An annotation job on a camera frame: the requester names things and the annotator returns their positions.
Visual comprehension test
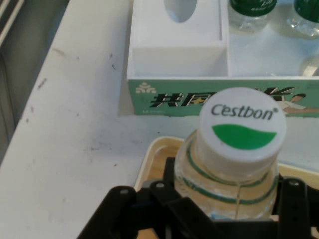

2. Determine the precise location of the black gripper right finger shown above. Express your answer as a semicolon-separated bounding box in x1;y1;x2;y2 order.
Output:
271;171;319;239

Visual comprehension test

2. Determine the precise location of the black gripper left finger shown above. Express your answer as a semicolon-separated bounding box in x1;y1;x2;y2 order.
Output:
77;156;213;239

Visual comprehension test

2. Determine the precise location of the white and green cardboard box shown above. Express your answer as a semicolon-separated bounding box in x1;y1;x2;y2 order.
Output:
118;0;319;118

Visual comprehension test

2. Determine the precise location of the wooden tray with cream rim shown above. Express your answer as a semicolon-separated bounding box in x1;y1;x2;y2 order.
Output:
133;136;319;190

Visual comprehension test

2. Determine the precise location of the aluminium rail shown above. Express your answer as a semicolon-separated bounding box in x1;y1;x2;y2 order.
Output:
0;0;25;48

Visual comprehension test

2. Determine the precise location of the green label water bottle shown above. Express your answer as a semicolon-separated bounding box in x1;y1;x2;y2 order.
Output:
285;0;319;38
173;87;288;222
228;0;275;33

